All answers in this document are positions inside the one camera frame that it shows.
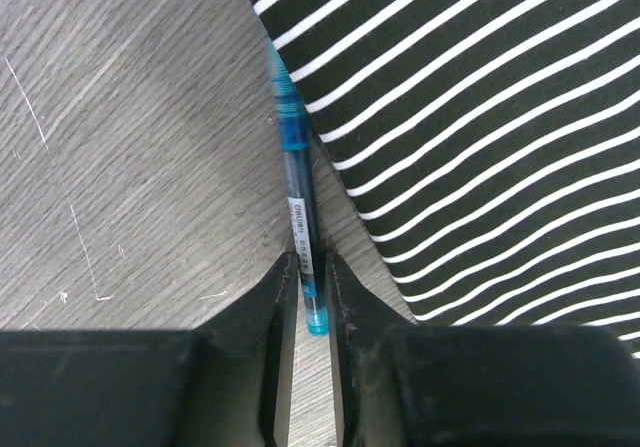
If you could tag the teal pen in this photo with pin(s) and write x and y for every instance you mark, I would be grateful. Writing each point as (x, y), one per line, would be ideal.
(295, 142)

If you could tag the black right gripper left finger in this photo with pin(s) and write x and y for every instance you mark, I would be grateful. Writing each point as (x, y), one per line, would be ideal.
(227, 382)

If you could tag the black white striped cloth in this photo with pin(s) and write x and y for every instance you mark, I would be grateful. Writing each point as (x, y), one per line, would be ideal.
(490, 147)

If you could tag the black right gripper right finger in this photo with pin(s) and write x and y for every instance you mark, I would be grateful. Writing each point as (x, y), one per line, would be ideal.
(399, 384)

